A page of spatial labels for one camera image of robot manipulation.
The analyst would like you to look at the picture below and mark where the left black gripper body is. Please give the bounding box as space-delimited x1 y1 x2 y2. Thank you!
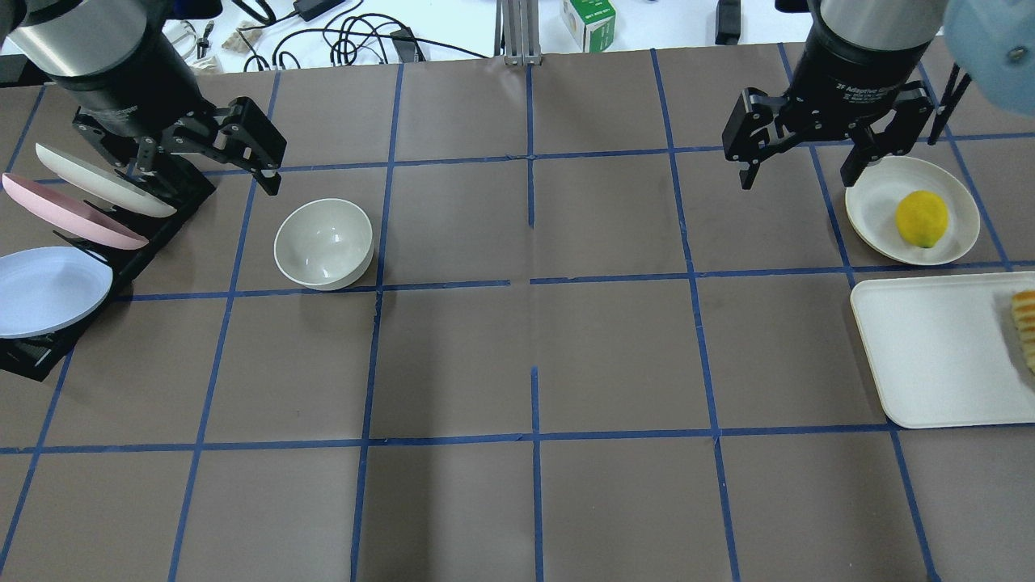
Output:
49 31 243 167

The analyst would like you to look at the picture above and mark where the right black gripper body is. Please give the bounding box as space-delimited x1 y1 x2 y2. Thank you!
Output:
779 23 929 146

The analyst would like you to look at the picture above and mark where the yellow lemon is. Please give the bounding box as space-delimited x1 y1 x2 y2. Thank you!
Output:
894 190 949 248

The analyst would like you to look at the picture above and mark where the white bowl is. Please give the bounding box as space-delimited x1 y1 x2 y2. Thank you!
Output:
272 198 374 291

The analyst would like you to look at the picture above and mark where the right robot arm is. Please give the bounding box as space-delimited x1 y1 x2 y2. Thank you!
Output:
722 1 947 190

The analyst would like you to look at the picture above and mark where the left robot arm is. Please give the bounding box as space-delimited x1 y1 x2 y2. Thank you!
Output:
2 1 287 196

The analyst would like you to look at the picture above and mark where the black dish rack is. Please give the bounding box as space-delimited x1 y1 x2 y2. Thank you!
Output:
2 154 215 381

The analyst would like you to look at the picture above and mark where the light blue robot joint cover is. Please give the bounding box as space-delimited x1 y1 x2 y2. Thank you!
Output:
943 1 1034 117

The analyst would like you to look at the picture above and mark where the white round plate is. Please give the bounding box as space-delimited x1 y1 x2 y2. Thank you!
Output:
844 156 981 266

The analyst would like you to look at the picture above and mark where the cream plate in rack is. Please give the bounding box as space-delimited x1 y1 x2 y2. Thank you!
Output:
36 142 176 219

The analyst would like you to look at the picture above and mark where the black device on table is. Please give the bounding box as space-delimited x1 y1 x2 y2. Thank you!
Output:
714 0 742 45

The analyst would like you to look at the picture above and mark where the black power adapter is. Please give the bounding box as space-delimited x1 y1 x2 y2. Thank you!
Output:
292 0 346 22

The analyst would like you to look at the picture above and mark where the pink plate in rack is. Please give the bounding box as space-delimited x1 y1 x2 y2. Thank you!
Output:
2 173 149 251

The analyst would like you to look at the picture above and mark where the green and white box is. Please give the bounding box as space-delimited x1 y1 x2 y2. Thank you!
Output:
560 1 617 54

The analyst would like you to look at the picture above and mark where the grilled bread piece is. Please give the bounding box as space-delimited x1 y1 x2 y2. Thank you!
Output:
1012 289 1035 373

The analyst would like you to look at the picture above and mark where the light blue plate in rack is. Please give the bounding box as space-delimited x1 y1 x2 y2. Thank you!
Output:
1 248 113 340

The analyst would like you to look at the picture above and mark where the white rectangular tray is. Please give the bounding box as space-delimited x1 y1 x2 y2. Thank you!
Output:
850 272 1034 428

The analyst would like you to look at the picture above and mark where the black cables bundle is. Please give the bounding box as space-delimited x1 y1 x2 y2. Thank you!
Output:
230 0 490 72

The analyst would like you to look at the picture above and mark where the aluminium frame post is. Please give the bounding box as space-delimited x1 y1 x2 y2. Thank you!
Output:
494 0 541 66

